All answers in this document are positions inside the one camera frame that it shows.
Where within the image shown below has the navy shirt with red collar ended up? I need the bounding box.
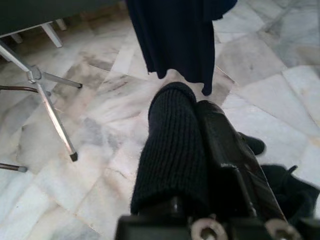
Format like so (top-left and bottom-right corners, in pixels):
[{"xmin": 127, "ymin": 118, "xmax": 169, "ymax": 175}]
[{"xmin": 124, "ymin": 0, "xmax": 238, "ymax": 96}]

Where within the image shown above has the black knitted cloth piece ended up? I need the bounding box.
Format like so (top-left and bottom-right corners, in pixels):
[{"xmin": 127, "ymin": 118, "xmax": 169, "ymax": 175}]
[{"xmin": 236, "ymin": 131, "xmax": 320, "ymax": 227}]

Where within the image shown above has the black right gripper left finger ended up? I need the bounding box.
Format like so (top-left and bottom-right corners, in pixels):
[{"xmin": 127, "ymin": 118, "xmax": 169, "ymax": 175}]
[{"xmin": 129, "ymin": 81, "xmax": 211, "ymax": 218}]

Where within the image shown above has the black television console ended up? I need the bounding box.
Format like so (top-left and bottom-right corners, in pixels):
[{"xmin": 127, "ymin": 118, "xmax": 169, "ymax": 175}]
[{"xmin": 0, "ymin": 0, "xmax": 130, "ymax": 49}]

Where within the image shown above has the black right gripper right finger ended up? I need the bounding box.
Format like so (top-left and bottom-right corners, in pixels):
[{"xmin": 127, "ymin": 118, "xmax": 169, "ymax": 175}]
[{"xmin": 196, "ymin": 99, "xmax": 288, "ymax": 222}]

